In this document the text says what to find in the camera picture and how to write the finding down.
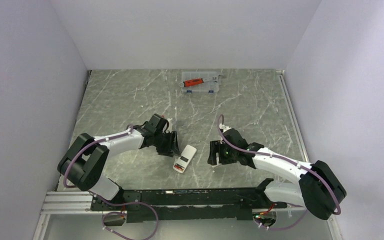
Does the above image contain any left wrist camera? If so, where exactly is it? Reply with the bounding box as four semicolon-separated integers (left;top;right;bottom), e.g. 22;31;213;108
164;117;175;128

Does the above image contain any clear plastic organizer box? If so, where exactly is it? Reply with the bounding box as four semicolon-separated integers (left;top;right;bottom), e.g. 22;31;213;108
179;71;223;94

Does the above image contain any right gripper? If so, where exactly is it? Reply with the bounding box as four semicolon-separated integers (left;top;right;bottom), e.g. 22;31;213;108
207;140;238;166

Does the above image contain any red battery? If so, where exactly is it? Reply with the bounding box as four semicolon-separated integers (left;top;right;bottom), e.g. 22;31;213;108
173;166;184;173

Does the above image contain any white remote control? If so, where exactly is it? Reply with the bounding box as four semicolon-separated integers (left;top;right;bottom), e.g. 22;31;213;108
173;144;197;174

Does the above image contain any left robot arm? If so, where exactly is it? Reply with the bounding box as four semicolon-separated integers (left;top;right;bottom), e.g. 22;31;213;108
57;113;180;210

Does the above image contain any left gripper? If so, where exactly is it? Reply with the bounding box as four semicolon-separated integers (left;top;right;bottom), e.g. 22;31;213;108
153;130;181;157

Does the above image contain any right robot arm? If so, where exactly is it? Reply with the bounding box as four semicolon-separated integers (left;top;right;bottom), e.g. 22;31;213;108
207;127;347;220

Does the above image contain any aluminium rail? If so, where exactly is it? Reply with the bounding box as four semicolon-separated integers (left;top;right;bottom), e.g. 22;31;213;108
276;70;344;240

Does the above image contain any black base frame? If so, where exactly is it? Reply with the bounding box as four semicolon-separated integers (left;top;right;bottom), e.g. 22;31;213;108
90;187;288;223

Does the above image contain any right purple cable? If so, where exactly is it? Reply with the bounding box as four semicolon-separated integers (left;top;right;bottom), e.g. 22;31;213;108
216;114;342;232

